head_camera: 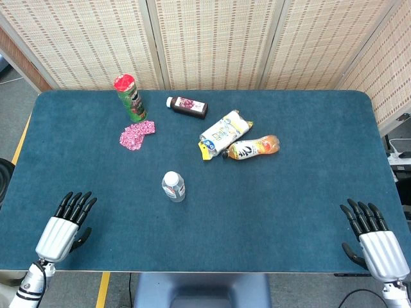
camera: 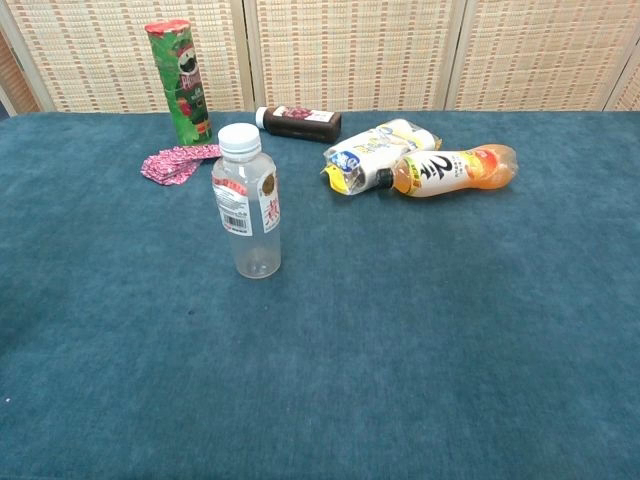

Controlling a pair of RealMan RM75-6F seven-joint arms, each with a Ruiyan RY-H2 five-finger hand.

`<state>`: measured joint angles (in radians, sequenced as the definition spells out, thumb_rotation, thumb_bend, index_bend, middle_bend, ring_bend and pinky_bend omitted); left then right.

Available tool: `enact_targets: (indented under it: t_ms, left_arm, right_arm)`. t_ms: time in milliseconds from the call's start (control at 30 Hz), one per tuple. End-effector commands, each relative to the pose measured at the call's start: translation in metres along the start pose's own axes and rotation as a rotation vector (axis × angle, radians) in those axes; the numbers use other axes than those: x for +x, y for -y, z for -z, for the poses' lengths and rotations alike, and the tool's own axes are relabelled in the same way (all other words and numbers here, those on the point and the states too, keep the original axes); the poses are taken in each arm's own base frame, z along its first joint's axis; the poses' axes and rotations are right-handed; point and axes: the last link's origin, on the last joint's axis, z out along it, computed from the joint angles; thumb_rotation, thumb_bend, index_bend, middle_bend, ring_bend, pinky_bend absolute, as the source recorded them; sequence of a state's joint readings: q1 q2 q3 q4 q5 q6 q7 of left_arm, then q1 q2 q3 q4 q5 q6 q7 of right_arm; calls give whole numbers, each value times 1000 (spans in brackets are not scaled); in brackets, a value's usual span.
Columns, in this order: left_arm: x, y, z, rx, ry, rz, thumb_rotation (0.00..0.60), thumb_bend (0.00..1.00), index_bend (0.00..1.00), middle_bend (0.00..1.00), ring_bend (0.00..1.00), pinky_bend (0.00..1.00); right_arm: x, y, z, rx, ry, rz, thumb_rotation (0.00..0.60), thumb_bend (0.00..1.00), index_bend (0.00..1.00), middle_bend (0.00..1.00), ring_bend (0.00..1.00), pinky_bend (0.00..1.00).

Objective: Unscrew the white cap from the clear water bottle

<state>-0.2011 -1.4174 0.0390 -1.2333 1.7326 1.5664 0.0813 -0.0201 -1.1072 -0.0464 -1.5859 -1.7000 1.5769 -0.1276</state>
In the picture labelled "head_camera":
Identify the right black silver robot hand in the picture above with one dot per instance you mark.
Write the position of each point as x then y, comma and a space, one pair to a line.
383, 253

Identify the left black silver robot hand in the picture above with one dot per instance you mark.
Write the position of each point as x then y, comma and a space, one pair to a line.
56, 237

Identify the white bottle cap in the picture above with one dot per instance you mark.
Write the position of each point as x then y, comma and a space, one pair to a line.
170, 178

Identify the clear plastic bottle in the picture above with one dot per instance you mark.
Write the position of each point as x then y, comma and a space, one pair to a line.
177, 193

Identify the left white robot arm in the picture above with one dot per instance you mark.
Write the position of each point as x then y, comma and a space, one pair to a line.
29, 285

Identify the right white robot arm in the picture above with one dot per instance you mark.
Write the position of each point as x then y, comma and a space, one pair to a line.
396, 296

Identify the orange drink bottle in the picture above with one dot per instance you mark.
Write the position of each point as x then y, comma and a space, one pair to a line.
253, 148

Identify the dark juice bottle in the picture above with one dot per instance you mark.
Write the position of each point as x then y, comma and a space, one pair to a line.
189, 107

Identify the black round object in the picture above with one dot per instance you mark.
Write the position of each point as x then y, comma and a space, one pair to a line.
5, 179

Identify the pink patterned packet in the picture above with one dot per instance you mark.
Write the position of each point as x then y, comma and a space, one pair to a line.
136, 134

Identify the blue felt table mat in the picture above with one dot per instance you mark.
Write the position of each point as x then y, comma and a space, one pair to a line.
257, 208

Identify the green Pringles can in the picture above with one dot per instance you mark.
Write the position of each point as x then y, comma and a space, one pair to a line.
133, 102

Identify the woven bamboo screen panel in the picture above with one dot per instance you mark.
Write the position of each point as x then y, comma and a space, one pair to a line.
218, 41
391, 64
321, 41
80, 38

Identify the white yellow snack package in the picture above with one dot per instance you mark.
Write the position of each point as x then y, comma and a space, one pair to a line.
224, 130

